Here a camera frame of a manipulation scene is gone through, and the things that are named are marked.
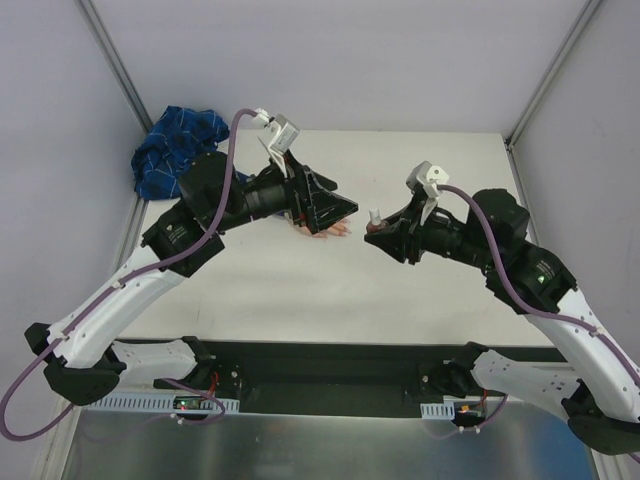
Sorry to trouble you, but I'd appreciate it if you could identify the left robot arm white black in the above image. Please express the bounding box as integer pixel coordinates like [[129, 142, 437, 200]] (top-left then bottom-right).
[[25, 152, 358, 406]]

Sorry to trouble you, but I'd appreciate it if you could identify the purple cable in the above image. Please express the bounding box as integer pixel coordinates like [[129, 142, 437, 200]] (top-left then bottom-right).
[[0, 107, 269, 442], [437, 183, 640, 386]]

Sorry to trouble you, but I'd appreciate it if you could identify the aluminium frame post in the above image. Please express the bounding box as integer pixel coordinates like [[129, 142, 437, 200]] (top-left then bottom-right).
[[504, 0, 606, 153], [75, 0, 152, 133]]

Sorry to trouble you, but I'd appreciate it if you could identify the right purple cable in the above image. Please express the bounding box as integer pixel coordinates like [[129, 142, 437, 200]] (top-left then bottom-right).
[[437, 183, 640, 386]]

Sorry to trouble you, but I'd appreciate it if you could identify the right aluminium frame post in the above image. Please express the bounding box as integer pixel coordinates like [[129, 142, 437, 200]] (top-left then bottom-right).
[[504, 0, 606, 153]]

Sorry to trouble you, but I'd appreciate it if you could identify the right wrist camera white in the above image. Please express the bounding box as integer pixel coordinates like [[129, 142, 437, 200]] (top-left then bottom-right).
[[406, 161, 450, 226]]

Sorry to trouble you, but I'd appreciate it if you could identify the left aluminium frame post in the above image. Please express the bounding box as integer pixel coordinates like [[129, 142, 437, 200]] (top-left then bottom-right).
[[75, 0, 152, 133]]

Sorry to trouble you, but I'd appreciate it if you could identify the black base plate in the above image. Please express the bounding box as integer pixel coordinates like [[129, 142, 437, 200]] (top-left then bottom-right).
[[186, 341, 488, 419]]

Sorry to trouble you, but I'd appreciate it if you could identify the white cable duct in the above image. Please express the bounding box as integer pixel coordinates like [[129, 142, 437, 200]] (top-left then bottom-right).
[[85, 392, 240, 415], [420, 401, 456, 421]]

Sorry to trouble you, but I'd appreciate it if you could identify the right white cable duct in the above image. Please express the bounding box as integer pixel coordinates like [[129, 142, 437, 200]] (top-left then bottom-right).
[[420, 401, 456, 421]]

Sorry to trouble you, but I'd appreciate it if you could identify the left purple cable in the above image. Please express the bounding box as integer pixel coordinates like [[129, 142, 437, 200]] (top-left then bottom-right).
[[0, 107, 269, 442]]

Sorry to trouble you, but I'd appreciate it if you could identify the left white cable duct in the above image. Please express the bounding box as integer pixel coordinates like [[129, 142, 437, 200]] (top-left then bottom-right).
[[85, 392, 240, 415]]

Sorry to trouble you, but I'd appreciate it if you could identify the blue plaid cloth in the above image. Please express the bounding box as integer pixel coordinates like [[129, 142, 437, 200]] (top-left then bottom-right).
[[130, 105, 232, 201]]

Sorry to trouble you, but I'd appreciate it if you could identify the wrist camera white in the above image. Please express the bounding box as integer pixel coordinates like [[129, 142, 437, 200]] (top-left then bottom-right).
[[254, 108, 300, 177], [406, 161, 450, 226]]

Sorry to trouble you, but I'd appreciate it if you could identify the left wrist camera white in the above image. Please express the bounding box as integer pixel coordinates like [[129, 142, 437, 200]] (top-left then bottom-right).
[[254, 108, 300, 177]]

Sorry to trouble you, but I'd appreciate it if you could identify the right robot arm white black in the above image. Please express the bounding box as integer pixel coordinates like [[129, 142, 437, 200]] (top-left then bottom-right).
[[364, 188, 639, 459]]

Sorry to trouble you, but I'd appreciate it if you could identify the mannequin hand with nails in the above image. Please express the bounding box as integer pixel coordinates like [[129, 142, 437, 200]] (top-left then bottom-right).
[[292, 221, 351, 238]]

